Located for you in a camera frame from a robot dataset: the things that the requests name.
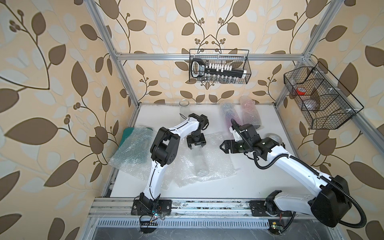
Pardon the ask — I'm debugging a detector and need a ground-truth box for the black corrugated cable conduit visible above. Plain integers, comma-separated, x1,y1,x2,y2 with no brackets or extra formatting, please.
230,118,367,229

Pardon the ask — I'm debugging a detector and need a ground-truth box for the black back wire basket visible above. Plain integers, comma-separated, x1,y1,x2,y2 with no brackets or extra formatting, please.
189,48,252,85

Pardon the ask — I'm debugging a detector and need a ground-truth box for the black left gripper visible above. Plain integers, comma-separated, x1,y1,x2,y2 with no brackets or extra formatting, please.
188,131,207,149

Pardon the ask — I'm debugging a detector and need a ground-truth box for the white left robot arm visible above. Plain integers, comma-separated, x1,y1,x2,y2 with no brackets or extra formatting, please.
139,113,209,214

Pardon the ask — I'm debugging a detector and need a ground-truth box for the bubble clear vase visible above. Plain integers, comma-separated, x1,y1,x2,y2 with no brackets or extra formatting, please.
192,146,210,177

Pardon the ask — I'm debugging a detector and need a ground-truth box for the clear tape roll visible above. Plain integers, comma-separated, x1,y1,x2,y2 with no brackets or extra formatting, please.
266,133,283,145

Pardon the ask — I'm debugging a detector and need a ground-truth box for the clear ribbed glass vase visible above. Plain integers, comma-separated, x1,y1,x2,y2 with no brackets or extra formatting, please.
179,99,191,118

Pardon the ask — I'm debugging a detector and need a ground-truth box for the aluminium front rail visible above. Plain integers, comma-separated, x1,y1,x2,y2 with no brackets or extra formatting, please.
88,197,331,220

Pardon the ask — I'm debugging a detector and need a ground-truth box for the black side wire basket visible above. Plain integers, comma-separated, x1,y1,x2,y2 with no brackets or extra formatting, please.
284,62,364,130

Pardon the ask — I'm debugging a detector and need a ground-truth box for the bubble wrapped pink vase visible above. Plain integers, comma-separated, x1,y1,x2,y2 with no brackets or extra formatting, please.
240,96,262,129

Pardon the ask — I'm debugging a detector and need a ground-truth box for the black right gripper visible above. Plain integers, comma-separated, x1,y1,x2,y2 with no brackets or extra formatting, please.
219,139,252,153

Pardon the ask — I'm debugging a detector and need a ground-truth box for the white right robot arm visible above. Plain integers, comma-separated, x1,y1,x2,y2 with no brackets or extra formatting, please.
220,119,359,227

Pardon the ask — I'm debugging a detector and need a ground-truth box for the black socket set tool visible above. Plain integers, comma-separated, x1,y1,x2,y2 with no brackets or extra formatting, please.
190,59,249,79

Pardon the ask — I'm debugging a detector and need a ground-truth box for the green plastic tool case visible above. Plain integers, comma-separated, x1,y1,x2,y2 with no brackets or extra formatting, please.
118,126,154,150

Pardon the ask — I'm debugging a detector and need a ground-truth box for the bubble purple vase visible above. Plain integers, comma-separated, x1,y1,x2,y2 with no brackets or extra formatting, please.
220,102,242,130

